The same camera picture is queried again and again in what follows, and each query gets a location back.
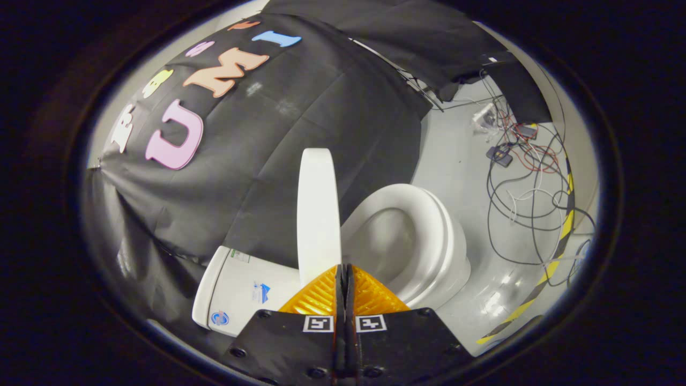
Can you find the black box panel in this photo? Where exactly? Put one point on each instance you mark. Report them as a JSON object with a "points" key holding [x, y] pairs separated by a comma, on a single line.
{"points": [[528, 91]]}

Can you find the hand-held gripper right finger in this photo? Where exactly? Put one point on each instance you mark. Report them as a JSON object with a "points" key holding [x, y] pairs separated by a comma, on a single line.
{"points": [[402, 348]]}

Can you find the white ceramic toilet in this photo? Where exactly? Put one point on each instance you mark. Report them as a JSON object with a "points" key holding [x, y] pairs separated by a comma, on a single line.
{"points": [[236, 295]]}

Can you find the white toilet lid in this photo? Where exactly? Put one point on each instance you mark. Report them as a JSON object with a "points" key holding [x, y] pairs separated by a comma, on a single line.
{"points": [[319, 214]]}

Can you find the yellow black hazard tape strip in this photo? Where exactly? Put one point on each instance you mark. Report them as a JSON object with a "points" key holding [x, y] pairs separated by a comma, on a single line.
{"points": [[563, 230]]}

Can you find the black backdrop cloth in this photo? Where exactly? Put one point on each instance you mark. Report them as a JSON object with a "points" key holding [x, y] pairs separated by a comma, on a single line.
{"points": [[300, 118]]}

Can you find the small black device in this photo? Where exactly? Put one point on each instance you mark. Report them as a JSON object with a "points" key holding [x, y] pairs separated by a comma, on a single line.
{"points": [[499, 155]]}

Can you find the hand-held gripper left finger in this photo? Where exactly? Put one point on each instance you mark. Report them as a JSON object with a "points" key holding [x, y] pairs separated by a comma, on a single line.
{"points": [[289, 348]]}

